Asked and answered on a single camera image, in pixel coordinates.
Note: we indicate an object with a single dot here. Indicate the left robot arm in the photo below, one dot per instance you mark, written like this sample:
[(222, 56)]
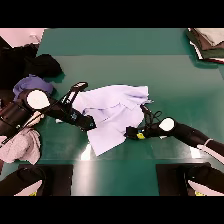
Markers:
[(38, 99)]

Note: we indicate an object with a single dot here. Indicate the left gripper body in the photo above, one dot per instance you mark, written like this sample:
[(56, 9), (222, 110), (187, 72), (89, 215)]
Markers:
[(82, 120)]

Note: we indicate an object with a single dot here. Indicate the purple garment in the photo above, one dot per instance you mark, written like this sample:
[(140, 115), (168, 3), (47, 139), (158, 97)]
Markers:
[(31, 85)]

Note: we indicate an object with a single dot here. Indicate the black mounting plate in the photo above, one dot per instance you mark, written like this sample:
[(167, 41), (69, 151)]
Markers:
[(168, 180), (58, 180)]

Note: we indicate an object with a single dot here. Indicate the white garment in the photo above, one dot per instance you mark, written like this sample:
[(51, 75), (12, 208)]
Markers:
[(211, 35)]

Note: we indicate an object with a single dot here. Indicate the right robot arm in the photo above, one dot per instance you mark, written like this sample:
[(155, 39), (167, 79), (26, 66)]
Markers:
[(186, 133)]

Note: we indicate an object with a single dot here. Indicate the brown garment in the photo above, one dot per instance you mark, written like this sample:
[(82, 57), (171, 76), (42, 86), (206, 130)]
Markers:
[(200, 45)]

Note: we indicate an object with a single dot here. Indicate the grey garment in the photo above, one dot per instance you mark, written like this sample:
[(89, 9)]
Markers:
[(20, 146)]

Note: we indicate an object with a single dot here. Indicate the light blue shirt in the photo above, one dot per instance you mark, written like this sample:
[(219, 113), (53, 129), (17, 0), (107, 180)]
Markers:
[(113, 110)]

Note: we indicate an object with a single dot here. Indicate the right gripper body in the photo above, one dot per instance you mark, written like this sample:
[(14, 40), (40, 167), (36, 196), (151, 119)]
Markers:
[(136, 133)]

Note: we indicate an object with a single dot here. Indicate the dark green garment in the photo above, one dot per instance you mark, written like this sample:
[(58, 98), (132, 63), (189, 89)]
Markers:
[(211, 55)]

